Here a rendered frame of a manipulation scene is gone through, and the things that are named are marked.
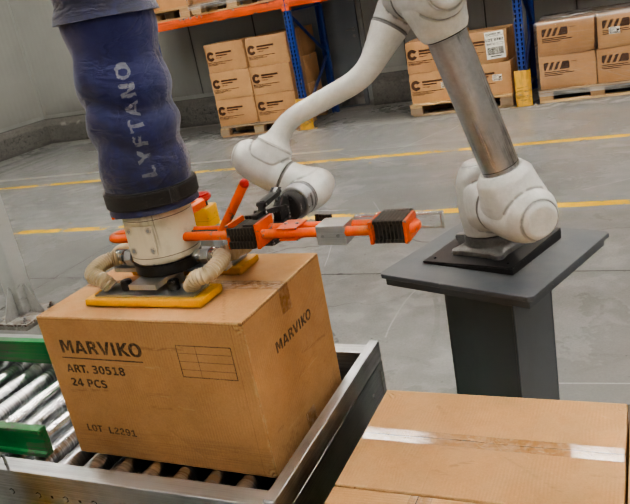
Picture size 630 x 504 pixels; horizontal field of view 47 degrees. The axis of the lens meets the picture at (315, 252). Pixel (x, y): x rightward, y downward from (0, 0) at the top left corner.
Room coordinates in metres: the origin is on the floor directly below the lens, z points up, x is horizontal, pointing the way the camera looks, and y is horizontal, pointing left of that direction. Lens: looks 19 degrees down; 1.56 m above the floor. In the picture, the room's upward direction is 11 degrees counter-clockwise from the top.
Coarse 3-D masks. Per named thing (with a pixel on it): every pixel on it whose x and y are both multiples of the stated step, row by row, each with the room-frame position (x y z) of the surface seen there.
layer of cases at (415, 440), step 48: (384, 432) 1.51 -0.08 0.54; (432, 432) 1.47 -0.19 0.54; (480, 432) 1.44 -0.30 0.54; (528, 432) 1.40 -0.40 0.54; (576, 432) 1.37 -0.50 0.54; (624, 432) 1.34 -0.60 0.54; (384, 480) 1.33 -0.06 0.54; (432, 480) 1.30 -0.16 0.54; (480, 480) 1.27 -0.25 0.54; (528, 480) 1.24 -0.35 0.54; (576, 480) 1.21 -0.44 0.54; (624, 480) 1.19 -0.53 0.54
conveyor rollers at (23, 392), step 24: (0, 384) 2.24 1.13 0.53; (24, 384) 2.21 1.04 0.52; (48, 384) 2.19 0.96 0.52; (0, 408) 2.02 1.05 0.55; (24, 408) 1.99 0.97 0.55; (48, 408) 1.96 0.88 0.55; (48, 432) 1.83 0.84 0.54; (72, 432) 1.79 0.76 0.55; (24, 456) 1.73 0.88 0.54; (72, 456) 1.67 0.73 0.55; (96, 456) 1.64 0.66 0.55; (120, 456) 1.67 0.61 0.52; (192, 480) 1.49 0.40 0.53; (216, 480) 1.45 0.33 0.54; (240, 480) 1.43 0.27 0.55; (264, 480) 1.45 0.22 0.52
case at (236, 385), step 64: (64, 320) 1.64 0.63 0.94; (128, 320) 1.54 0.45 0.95; (192, 320) 1.47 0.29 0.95; (256, 320) 1.45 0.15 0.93; (320, 320) 1.71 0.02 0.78; (64, 384) 1.67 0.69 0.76; (128, 384) 1.57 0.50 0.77; (192, 384) 1.48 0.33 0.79; (256, 384) 1.40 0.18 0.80; (320, 384) 1.65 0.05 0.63; (128, 448) 1.60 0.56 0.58; (192, 448) 1.51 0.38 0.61; (256, 448) 1.42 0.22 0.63
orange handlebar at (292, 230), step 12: (192, 204) 1.93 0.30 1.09; (204, 204) 1.96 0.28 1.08; (204, 228) 1.68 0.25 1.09; (216, 228) 1.67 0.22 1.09; (276, 228) 1.59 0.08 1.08; (288, 228) 1.53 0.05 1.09; (300, 228) 1.53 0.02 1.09; (312, 228) 1.51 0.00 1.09; (348, 228) 1.47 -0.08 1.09; (360, 228) 1.46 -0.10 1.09; (120, 240) 1.75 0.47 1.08; (192, 240) 1.65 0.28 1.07; (204, 240) 1.64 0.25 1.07; (288, 240) 1.53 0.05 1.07
